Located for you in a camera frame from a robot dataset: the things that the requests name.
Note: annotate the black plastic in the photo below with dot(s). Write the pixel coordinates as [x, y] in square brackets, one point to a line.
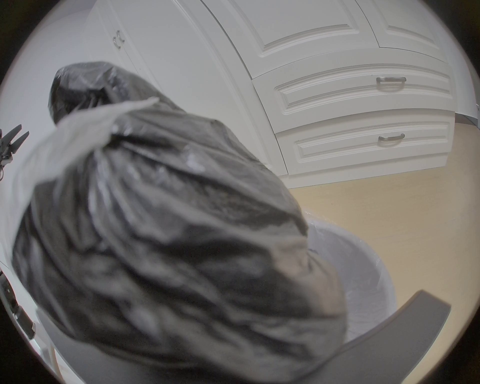
[187, 243]

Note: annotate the white trash bin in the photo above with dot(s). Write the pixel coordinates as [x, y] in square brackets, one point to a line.
[356, 300]

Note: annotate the white wardrobe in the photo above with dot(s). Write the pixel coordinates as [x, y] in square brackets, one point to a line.
[318, 45]

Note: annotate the clear plastic bag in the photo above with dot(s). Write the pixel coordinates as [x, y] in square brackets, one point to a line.
[367, 262]

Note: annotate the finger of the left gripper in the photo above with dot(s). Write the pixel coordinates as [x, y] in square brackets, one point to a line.
[12, 135]
[19, 142]

